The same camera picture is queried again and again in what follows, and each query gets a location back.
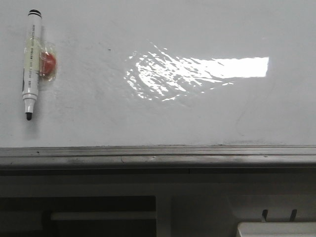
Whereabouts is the red round magnet with tape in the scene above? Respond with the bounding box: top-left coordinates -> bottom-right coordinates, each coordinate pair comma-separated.
39,41 -> 58,81

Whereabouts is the white whiteboard marker pen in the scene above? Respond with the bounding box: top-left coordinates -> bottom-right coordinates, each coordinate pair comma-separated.
22,9 -> 42,121

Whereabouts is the white whiteboard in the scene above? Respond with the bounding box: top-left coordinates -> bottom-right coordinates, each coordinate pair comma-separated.
0,0 -> 316,147

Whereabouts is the grey aluminium whiteboard tray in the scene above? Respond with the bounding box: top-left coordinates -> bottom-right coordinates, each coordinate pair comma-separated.
0,145 -> 316,171

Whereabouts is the white box lower right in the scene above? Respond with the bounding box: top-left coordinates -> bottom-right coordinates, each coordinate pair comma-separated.
236,222 -> 316,237

